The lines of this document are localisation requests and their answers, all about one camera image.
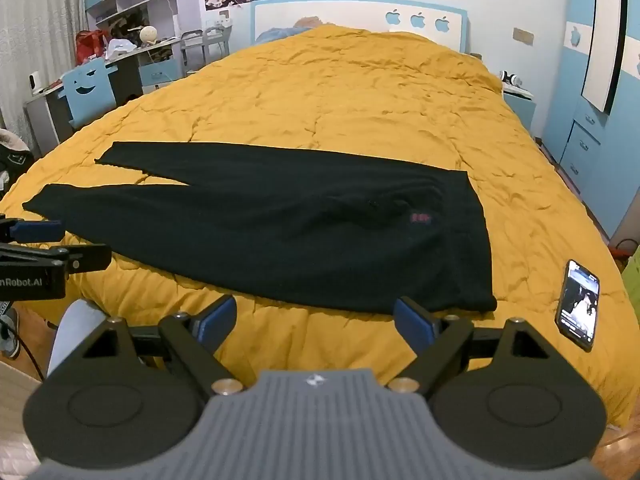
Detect blue pillow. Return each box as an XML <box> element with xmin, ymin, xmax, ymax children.
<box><xmin>255</xmin><ymin>24</ymin><xmax>307</xmax><ymax>45</ymax></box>

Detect blue chair with smiley cutout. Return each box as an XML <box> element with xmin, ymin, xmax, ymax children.
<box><xmin>61</xmin><ymin>57</ymin><xmax>117</xmax><ymax>128</ymax></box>

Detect black framed mirror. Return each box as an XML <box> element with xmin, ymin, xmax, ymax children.
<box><xmin>581</xmin><ymin>0</ymin><xmax>628</xmax><ymax>113</ymax></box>

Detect green cloth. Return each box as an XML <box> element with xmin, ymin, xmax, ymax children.
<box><xmin>620</xmin><ymin>247</ymin><xmax>640</xmax><ymax>311</ymax></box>

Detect red bag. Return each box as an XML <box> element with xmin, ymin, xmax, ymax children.
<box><xmin>75</xmin><ymin>29</ymin><xmax>111</xmax><ymax>65</ymax></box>

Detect blue nightstand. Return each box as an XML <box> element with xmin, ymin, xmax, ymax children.
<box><xmin>500</xmin><ymin>82</ymin><xmax>538</xmax><ymax>131</ymax></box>

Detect light patterned curtain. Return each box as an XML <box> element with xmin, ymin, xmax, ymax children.
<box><xmin>0</xmin><ymin>0</ymin><xmax>88</xmax><ymax>126</ymax></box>

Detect black smartphone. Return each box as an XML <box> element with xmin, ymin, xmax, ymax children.
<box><xmin>555</xmin><ymin>259</ymin><xmax>601</xmax><ymax>352</ymax></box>

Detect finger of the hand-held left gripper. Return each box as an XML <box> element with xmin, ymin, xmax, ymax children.
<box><xmin>0</xmin><ymin>214</ymin><xmax>65</xmax><ymax>245</ymax></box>
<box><xmin>0</xmin><ymin>243</ymin><xmax>112</xmax><ymax>275</ymax></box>

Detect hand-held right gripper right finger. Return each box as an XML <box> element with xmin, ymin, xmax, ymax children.
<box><xmin>387</xmin><ymin>296</ymin><xmax>551</xmax><ymax>396</ymax></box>

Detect dark jacket with fur trim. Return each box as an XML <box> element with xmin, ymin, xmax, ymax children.
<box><xmin>0</xmin><ymin>127</ymin><xmax>33</xmax><ymax>188</ymax></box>

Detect blue wardrobe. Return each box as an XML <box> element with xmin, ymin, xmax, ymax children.
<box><xmin>542</xmin><ymin>0</ymin><xmax>640</xmax><ymax>241</ymax></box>

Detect grey desk with blue drawers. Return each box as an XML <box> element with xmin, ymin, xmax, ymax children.
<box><xmin>24</xmin><ymin>37</ymin><xmax>183</xmax><ymax>131</ymax></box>

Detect black cable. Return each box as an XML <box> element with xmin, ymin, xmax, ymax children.
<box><xmin>15</xmin><ymin>337</ymin><xmax>47</xmax><ymax>382</ymax></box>

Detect white and blue headboard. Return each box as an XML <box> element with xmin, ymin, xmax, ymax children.
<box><xmin>250</xmin><ymin>0</ymin><xmax>471</xmax><ymax>56</ymax></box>

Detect black pants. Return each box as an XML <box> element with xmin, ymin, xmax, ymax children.
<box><xmin>22</xmin><ymin>141</ymin><xmax>498</xmax><ymax>314</ymax></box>

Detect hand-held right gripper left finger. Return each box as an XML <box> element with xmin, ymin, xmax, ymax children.
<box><xmin>82</xmin><ymin>294</ymin><xmax>246</xmax><ymax>397</ymax></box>

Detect yellow quilted bed blanket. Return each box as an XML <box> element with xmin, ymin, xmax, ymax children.
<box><xmin>0</xmin><ymin>25</ymin><xmax>633</xmax><ymax>431</ymax></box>

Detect person's shoe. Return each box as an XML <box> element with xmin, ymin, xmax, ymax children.
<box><xmin>0</xmin><ymin>307</ymin><xmax>21</xmax><ymax>361</ymax></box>

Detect white chair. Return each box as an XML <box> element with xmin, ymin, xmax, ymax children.
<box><xmin>180</xmin><ymin>25</ymin><xmax>233</xmax><ymax>68</ymax></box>

